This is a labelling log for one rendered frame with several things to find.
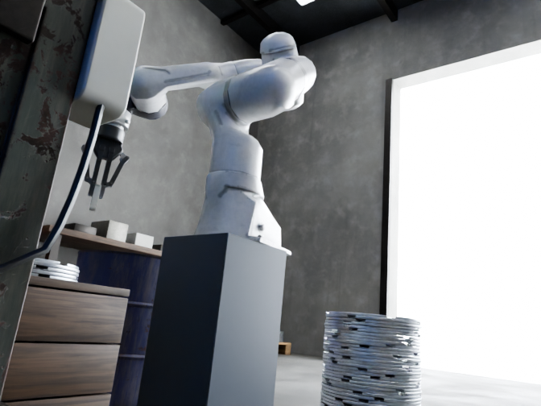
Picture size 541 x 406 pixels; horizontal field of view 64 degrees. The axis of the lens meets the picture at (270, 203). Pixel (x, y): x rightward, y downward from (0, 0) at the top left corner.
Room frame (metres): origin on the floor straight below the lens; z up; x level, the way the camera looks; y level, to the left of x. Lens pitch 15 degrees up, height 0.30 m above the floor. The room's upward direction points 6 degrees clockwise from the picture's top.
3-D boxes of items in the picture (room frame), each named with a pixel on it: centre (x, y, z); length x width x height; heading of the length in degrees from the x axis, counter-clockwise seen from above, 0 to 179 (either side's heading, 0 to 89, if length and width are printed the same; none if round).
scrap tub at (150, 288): (1.62, 0.47, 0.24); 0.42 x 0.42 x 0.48
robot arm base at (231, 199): (0.91, 0.06, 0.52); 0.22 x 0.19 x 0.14; 140
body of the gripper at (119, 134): (1.13, 0.47, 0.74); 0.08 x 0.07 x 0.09; 116
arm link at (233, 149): (0.91, 0.11, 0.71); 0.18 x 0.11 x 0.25; 51
